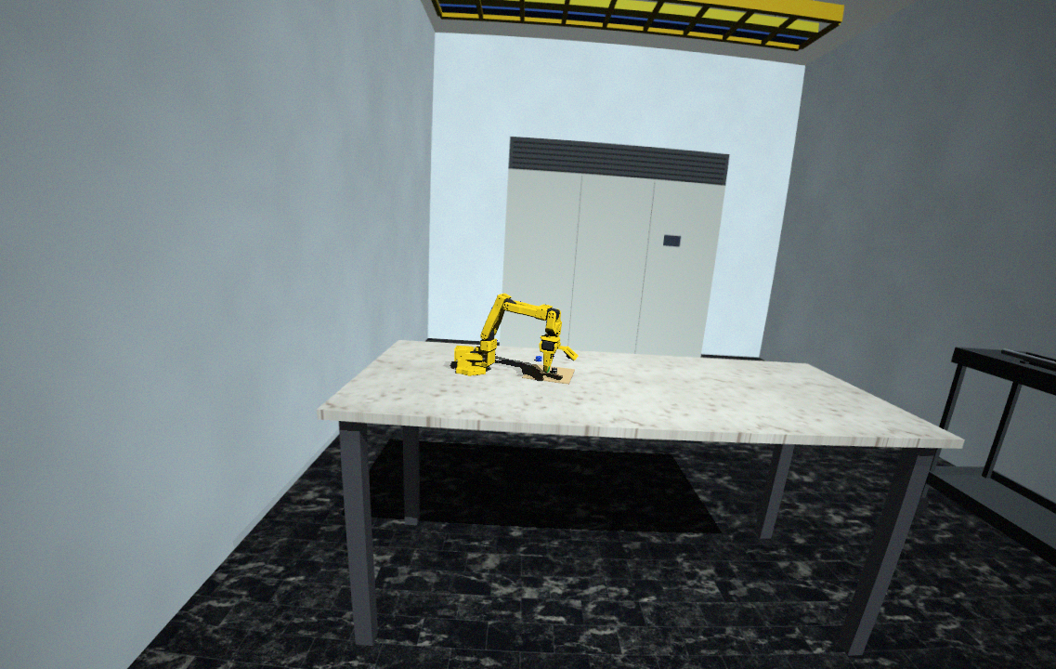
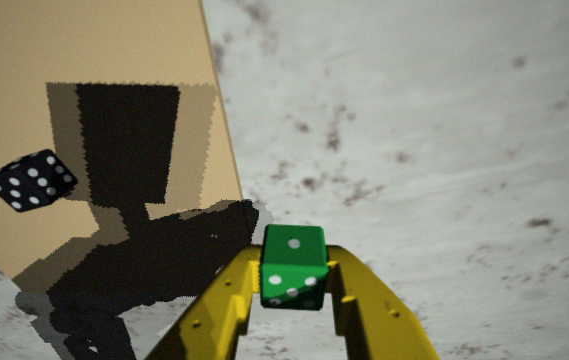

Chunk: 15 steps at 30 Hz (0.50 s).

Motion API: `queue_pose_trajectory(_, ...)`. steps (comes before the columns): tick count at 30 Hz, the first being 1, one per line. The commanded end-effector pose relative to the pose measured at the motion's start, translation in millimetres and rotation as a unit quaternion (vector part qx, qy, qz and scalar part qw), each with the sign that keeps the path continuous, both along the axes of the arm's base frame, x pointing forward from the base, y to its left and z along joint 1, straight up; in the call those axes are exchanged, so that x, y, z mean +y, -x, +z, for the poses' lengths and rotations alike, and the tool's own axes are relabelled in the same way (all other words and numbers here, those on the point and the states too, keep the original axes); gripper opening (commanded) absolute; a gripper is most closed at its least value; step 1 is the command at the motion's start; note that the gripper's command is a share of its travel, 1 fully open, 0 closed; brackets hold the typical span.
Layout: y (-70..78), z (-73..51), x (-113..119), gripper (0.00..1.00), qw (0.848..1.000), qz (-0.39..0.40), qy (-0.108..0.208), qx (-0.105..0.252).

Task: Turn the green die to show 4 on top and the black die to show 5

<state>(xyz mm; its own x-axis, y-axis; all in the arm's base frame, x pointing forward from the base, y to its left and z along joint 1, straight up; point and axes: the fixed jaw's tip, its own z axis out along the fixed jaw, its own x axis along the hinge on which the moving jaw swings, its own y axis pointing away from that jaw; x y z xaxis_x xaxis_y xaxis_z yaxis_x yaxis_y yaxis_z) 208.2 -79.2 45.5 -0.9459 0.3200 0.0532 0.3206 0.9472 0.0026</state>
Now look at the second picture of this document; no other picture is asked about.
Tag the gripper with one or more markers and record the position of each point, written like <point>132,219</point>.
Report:
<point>376,324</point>

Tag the tan square mat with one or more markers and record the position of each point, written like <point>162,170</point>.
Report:
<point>126,94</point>

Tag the green die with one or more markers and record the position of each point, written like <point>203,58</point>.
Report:
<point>293,267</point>

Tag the black die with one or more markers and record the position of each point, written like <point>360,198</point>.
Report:
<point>34,181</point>

